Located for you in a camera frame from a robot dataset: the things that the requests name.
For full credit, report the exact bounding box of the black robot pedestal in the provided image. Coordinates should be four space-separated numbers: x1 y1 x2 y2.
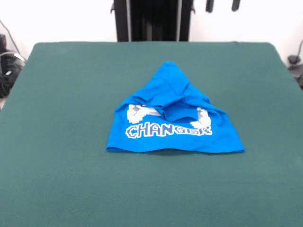
110 0 196 42

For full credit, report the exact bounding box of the black round adapter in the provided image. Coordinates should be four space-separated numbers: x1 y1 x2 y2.
287 54 301 65

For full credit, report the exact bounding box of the grey cable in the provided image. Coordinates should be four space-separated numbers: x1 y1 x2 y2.
0 20 27 62

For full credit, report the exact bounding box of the dark green table cloth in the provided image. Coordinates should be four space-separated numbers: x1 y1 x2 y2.
0 41 303 227

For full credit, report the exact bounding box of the blue printed t-shirt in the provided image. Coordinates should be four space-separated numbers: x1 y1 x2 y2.
106 61 246 154

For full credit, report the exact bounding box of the black bag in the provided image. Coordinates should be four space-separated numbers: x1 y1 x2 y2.
0 51 26 99

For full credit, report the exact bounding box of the small black device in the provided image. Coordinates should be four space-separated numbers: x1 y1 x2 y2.
0 34 8 52

